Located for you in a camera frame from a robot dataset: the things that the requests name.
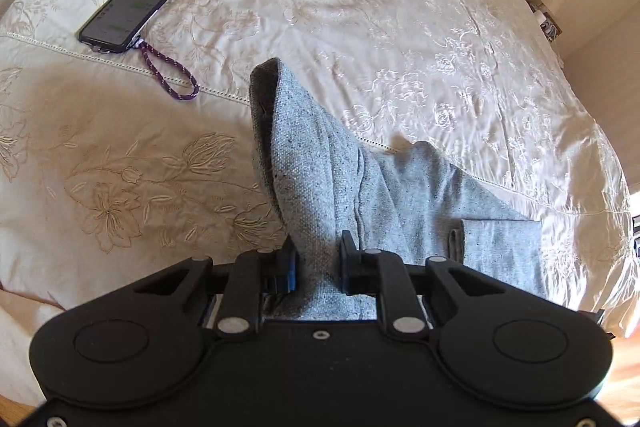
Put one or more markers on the brown photo frame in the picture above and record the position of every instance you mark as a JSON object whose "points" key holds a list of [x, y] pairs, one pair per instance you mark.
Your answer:
{"points": [[550, 30]]}

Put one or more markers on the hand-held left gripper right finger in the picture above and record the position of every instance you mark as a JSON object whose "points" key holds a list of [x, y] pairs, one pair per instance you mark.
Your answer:
{"points": [[350, 268]]}

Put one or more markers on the cream embroidered bedspread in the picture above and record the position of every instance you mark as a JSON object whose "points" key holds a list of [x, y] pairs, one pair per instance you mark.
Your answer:
{"points": [[350, 7]]}

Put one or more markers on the black smartphone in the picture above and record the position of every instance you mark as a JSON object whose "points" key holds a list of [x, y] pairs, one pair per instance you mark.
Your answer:
{"points": [[132, 9]]}

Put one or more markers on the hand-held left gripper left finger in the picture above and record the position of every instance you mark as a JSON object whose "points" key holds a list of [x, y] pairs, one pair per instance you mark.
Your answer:
{"points": [[291, 277]]}

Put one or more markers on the grey-blue speckled pants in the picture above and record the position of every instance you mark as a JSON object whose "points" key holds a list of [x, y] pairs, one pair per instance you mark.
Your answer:
{"points": [[310, 187]]}

